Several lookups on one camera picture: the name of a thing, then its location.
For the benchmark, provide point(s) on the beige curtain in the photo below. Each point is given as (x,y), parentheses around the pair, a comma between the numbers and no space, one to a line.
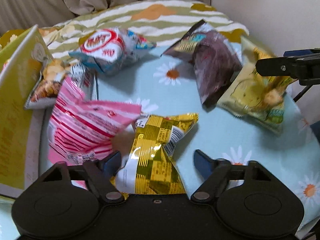
(50,2)

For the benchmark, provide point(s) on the dark brown snack packet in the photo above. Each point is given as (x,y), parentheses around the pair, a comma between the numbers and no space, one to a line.
(215,70)

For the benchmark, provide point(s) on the pink striped snack packet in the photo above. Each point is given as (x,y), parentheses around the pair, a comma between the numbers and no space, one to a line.
(82,125)

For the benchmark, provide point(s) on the white barcode snack packet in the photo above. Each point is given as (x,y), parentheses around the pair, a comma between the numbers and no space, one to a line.
(86,80)

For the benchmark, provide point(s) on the green cardboard box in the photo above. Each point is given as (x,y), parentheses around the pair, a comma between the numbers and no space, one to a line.
(15,105)

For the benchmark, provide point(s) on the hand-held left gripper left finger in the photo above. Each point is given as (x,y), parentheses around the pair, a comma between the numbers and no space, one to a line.
(112,161)

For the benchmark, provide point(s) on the caramel popcorn snack packet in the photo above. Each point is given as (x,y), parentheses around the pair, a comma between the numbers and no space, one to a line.
(47,85)

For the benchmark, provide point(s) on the red and white snack packet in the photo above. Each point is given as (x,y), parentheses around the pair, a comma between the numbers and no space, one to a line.
(105,47)

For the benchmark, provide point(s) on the blue jeans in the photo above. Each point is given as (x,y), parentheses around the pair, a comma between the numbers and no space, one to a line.
(316,137)

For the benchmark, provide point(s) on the yellow chip snack packet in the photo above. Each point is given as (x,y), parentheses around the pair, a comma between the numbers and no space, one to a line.
(250,97)

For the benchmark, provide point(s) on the light blue daisy sheet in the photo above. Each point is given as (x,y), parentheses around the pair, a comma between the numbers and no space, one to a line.
(180,97)

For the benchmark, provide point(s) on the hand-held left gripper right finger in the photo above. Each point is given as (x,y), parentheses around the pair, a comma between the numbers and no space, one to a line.
(202,163)

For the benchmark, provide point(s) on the gold checkered snack packet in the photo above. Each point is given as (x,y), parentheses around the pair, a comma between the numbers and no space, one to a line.
(155,160)

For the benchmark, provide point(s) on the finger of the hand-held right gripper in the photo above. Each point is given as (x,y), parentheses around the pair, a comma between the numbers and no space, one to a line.
(300,52)
(282,66)

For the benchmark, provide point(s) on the floral striped blanket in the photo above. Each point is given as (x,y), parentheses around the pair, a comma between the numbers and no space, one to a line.
(175,25)

